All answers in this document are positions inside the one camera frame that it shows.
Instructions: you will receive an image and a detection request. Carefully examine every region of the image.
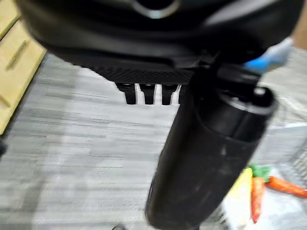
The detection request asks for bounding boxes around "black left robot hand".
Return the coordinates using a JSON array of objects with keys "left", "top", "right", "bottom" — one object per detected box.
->
[{"left": 17, "top": 0, "right": 307, "bottom": 228}]

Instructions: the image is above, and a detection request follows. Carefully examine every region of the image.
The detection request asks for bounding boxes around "light wooden drawer cabinet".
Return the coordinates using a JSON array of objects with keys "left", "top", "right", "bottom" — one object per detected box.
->
[{"left": 0, "top": 0, "right": 47, "bottom": 138}]

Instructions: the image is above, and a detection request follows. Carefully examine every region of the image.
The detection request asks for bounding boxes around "blue and white object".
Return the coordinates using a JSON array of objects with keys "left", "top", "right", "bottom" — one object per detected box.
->
[{"left": 242, "top": 37, "right": 295, "bottom": 73}]

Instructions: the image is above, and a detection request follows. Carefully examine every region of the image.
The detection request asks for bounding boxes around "yellow toy corn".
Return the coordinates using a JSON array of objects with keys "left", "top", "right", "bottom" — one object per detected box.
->
[{"left": 222, "top": 167, "right": 254, "bottom": 230}]

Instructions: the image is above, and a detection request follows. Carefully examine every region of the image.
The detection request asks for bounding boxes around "clear plastic bag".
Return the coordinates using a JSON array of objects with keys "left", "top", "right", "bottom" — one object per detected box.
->
[{"left": 222, "top": 122, "right": 307, "bottom": 230}]

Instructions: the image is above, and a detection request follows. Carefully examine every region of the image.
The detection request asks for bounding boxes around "orange toy carrot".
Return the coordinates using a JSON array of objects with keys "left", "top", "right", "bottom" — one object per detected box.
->
[
  {"left": 250, "top": 176, "right": 265, "bottom": 224},
  {"left": 265, "top": 176, "right": 307, "bottom": 198}
]

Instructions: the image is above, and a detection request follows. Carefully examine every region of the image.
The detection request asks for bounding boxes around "metal drawer handle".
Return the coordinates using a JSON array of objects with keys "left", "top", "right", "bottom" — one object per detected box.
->
[{"left": 5, "top": 41, "right": 28, "bottom": 71}]

